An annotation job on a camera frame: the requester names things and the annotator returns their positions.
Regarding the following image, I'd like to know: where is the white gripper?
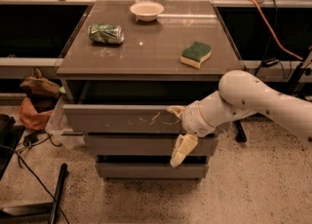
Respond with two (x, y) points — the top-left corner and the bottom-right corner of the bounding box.
(167, 100), (215, 168)

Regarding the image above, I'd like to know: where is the grey top drawer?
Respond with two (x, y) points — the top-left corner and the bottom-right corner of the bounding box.
(63, 104), (185, 134)

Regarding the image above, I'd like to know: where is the grey drawer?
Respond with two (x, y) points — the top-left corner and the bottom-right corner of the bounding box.
(83, 133), (219, 157)
(96, 163), (209, 179)
(63, 104), (185, 134)

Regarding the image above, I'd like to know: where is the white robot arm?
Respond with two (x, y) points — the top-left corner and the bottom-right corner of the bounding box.
(168, 70), (312, 168)

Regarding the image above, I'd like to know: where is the grey middle drawer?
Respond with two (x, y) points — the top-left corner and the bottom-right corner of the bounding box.
(83, 133), (219, 157)

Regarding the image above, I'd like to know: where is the grey drawer cabinet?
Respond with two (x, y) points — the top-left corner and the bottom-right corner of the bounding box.
(58, 1), (243, 166)

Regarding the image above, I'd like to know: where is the grey bottom drawer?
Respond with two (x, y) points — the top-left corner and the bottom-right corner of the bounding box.
(96, 163), (209, 179)

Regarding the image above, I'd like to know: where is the black stand leg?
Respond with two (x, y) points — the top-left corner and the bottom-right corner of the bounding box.
(234, 121), (247, 142)

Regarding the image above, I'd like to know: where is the green yellow sponge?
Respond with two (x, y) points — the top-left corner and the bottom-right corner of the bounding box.
(180, 41), (212, 69)

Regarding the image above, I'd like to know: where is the black power adapter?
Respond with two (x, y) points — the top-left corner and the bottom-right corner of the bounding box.
(261, 57), (279, 67)

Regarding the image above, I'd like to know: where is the white bowl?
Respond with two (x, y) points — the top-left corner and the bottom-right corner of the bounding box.
(130, 1), (164, 22)

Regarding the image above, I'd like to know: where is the crushed green soda can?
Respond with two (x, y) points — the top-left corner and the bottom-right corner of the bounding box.
(88, 23), (125, 45)

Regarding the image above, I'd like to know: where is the black metal table leg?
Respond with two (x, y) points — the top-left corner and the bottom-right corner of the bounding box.
(48, 164), (68, 224)

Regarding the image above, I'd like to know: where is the black plug on floor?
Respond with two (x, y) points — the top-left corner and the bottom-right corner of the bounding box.
(23, 132), (38, 147)

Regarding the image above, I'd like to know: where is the orange cloth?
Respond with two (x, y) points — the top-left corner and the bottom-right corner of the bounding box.
(19, 97), (55, 131)

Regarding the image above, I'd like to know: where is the orange cable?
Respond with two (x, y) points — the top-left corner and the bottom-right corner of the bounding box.
(245, 0), (304, 61)

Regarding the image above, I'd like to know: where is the black floor cable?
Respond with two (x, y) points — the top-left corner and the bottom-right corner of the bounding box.
(0, 130), (70, 224)

